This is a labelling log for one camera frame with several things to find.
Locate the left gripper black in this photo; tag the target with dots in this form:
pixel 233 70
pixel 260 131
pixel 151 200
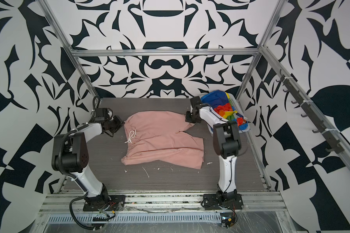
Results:
pixel 120 122

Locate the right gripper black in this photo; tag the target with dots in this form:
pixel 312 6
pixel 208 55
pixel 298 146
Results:
pixel 188 118

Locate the pink shorts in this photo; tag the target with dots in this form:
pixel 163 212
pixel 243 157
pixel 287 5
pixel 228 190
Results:
pixel 161 136

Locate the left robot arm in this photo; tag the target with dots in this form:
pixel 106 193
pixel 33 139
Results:
pixel 70 153

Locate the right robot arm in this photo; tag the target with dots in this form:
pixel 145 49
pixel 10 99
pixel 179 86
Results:
pixel 226 144

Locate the rainbow coloured shorts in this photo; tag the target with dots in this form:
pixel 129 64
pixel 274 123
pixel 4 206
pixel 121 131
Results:
pixel 224 107

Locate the white plastic basket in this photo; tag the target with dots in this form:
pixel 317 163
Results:
pixel 239 116

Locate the small electronics board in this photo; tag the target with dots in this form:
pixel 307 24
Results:
pixel 228 219

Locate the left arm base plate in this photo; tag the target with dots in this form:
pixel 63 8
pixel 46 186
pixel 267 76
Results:
pixel 112 203

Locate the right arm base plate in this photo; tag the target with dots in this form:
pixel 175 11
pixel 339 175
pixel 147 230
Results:
pixel 231 200

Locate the white slotted cable duct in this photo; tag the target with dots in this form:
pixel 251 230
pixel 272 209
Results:
pixel 153 218

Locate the black hook rail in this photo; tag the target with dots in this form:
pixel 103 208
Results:
pixel 311 111

